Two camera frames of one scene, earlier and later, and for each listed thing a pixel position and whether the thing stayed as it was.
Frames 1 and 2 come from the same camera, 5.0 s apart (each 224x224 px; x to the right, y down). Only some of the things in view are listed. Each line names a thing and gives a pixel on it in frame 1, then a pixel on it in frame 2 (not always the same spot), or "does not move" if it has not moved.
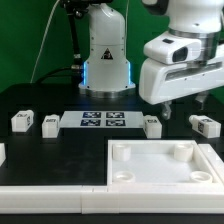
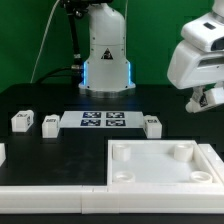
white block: [22, 120] does not move
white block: [205, 126] to [193, 104]
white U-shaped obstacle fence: [90, 199] does not move
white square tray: [160, 166] does not move
